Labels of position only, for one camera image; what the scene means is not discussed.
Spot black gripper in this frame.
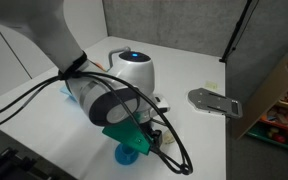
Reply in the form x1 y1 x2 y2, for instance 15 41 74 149
142 121 164 148

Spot blue cup with handle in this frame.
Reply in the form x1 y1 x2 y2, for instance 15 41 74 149
121 143 136 159

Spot blue plate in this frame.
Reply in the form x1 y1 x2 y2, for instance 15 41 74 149
114 143 141 166

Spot orange plate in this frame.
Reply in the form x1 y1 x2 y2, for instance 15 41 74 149
94 62 106 72

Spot yellow sticky note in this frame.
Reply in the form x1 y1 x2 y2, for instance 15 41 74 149
204 80 219 91

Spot grey toy faucet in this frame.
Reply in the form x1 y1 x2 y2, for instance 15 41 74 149
107 46 132 69

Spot wooden toy shelf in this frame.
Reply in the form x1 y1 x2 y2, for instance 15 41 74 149
231 52 288 141

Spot black tripod stand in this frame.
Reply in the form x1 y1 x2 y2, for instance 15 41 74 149
218 0 261 64

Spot toy storage shelf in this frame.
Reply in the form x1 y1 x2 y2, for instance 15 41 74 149
245 41 288 155

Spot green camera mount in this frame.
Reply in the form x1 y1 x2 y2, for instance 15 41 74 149
101 117 152 156

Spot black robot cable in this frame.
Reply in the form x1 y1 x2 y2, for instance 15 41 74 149
0 73 165 158
0 71 194 176

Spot black cable strap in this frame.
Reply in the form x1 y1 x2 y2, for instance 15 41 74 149
57 51 89 80

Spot black equipment frame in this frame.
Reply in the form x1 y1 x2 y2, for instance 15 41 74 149
0 145 53 180

